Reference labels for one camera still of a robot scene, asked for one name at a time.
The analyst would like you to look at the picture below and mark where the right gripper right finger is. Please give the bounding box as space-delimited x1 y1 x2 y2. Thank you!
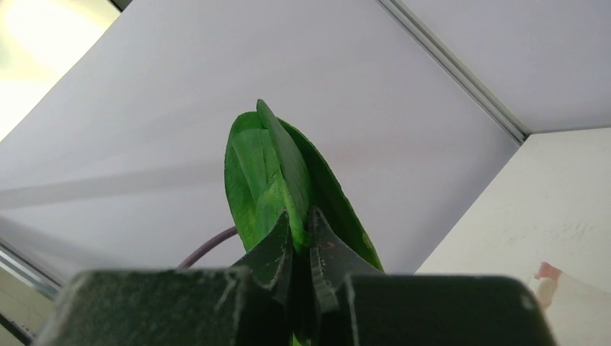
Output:
308 206 382 313

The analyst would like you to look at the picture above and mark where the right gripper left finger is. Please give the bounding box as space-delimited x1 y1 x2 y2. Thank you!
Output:
233 210 293 306

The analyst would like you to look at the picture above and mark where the green toy bok choy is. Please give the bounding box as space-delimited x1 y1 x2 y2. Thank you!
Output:
223 99 383 270

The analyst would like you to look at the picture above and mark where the clear pink-dotted zip bag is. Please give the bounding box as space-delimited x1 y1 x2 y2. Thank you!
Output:
528 262 610 345

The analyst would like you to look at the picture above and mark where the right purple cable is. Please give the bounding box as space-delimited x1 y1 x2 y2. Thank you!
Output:
177 226 238 270

